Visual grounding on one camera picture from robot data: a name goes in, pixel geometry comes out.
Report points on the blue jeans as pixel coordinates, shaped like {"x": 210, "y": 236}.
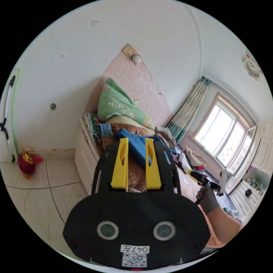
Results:
{"x": 137, "y": 147}

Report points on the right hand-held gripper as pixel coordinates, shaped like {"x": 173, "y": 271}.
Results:
{"x": 205, "y": 181}

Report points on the window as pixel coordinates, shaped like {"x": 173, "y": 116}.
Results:
{"x": 226, "y": 136}

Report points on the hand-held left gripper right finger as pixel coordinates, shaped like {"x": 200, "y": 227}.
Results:
{"x": 152, "y": 170}

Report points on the bed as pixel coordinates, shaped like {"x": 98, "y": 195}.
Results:
{"x": 188, "y": 185}

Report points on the white wall lamp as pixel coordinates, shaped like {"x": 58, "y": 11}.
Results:
{"x": 136, "y": 58}

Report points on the person's right hand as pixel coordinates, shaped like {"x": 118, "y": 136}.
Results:
{"x": 209, "y": 199}

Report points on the black metal rack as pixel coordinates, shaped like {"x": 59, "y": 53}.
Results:
{"x": 7, "y": 119}

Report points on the person's body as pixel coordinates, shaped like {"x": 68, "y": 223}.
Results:
{"x": 215, "y": 242}

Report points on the pile of clothes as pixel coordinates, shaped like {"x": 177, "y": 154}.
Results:
{"x": 166, "y": 136}

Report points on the brown plush blanket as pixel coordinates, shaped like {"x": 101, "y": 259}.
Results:
{"x": 135, "y": 177}

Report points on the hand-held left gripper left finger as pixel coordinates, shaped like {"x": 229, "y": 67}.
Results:
{"x": 119, "y": 168}

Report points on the white cupboard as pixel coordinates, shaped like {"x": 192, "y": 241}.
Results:
{"x": 245, "y": 198}

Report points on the cream folded quilt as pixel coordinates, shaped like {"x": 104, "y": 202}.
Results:
{"x": 124, "y": 120}

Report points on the beige bag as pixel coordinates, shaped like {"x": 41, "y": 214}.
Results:
{"x": 197, "y": 158}

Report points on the person's right forearm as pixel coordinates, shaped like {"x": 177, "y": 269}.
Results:
{"x": 226, "y": 224}

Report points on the green printed quilt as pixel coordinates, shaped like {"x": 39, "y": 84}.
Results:
{"x": 119, "y": 104}

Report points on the red ornament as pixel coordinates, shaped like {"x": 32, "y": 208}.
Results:
{"x": 26, "y": 163}

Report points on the striped curtain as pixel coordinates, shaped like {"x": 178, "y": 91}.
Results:
{"x": 187, "y": 108}

